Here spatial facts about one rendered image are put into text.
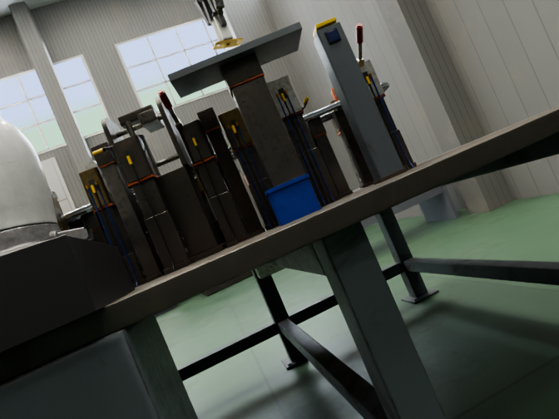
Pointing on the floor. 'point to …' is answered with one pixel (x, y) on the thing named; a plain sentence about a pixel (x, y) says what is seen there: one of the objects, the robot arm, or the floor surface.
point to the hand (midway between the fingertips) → (221, 30)
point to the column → (103, 382)
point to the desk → (439, 201)
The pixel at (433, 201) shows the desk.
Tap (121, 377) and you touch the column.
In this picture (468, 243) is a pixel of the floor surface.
